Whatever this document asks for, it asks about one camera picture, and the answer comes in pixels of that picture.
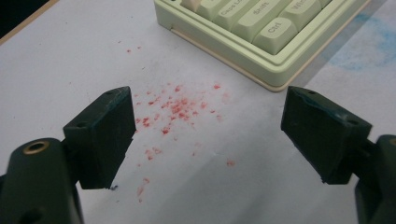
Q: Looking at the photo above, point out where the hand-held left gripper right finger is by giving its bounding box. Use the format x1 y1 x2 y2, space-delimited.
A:
280 85 374 186

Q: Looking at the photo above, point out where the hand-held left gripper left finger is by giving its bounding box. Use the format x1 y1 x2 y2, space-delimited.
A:
63 86 137 190

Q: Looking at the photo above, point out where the green and pink keyboard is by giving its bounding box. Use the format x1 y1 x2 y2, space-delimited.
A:
152 0 374 93

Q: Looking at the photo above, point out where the white board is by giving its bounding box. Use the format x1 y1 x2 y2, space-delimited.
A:
0 0 396 224

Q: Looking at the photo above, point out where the wooden table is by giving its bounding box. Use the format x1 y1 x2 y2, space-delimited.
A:
0 0 61 47

